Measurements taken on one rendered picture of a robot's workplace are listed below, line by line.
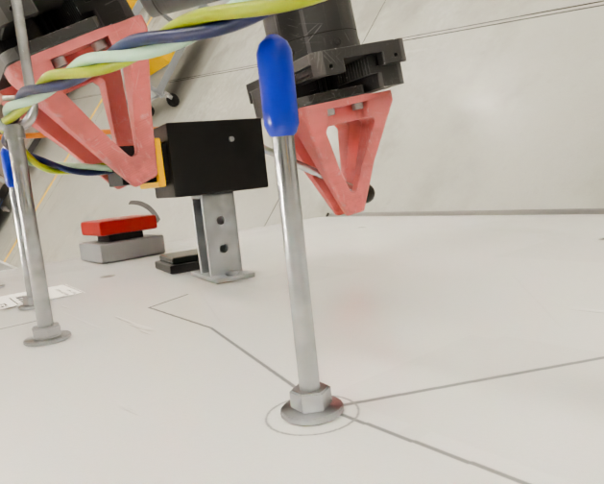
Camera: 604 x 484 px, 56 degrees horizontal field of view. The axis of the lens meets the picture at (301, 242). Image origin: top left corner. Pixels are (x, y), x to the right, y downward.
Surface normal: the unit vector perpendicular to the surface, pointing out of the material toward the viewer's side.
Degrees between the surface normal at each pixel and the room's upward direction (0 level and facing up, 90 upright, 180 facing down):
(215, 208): 82
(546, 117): 0
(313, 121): 96
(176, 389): 54
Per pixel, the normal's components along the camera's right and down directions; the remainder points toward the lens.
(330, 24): 0.34, 0.10
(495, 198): -0.69, -0.45
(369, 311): -0.11, -0.99
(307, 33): -0.07, 0.20
